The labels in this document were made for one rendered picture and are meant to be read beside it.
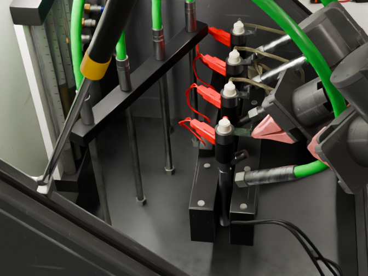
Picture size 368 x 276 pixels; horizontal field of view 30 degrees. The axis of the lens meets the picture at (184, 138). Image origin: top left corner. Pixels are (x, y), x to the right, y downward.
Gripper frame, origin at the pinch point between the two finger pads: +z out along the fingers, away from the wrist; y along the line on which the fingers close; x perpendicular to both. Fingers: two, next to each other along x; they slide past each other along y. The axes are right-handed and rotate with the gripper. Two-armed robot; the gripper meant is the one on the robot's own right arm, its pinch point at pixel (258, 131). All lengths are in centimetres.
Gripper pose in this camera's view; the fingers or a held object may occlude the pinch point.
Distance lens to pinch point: 97.4
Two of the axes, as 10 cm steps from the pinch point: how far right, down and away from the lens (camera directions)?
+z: -6.1, 3.4, 7.1
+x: -3.9, 6.6, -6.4
